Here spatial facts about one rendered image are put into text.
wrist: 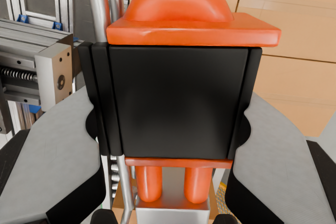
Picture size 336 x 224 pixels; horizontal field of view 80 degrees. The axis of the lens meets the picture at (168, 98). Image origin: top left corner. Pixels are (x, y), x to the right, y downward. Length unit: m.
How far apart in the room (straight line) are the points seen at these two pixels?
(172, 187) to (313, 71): 0.95
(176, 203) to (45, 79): 0.38
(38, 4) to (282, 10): 1.16
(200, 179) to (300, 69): 0.92
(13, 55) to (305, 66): 1.00
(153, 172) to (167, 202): 0.04
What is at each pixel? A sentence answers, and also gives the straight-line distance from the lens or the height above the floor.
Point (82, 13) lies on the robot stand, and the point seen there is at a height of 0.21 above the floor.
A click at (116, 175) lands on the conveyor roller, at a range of 1.38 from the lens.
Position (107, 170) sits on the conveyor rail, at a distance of 1.26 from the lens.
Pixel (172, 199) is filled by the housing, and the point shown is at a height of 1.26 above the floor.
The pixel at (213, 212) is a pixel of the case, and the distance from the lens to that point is 0.90.
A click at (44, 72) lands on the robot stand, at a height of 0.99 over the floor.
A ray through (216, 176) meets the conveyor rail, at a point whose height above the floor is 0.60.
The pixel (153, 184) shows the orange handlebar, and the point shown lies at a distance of 0.17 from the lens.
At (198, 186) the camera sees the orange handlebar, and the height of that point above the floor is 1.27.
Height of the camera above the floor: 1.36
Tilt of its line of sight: 60 degrees down
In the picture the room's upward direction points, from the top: 178 degrees counter-clockwise
